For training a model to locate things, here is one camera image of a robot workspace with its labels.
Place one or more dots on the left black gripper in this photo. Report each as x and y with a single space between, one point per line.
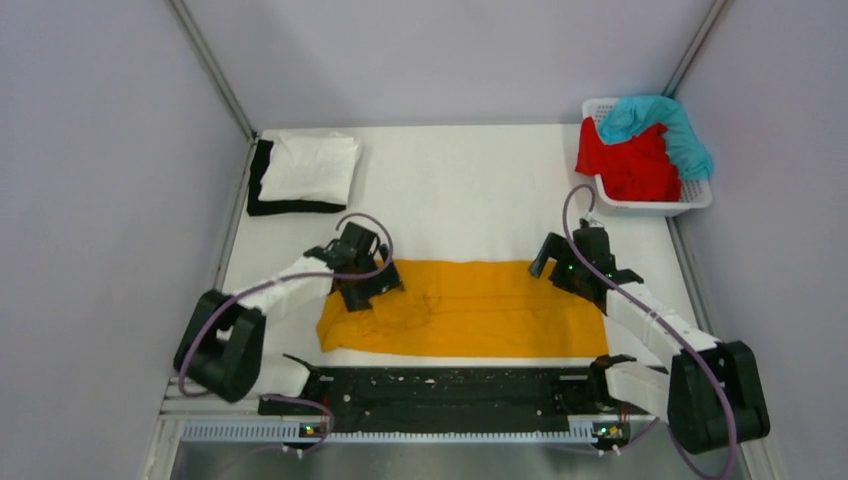
357 299

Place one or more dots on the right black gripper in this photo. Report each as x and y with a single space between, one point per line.
553 244

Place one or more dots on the yellow t shirt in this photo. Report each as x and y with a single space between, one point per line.
473 309

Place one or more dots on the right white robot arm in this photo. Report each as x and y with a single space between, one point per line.
708 392

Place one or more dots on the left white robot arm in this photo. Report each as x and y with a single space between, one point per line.
222 351

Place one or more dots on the red t shirt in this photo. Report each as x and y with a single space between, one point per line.
638 169

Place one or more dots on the folded white t shirt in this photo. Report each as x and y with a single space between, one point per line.
311 167

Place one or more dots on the white plastic basket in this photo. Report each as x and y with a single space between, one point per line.
694 194

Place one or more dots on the folded black t shirt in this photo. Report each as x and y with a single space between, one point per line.
258 208

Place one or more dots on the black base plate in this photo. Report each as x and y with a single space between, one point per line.
442 400

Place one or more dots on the aluminium frame rail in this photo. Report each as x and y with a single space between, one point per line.
578 436

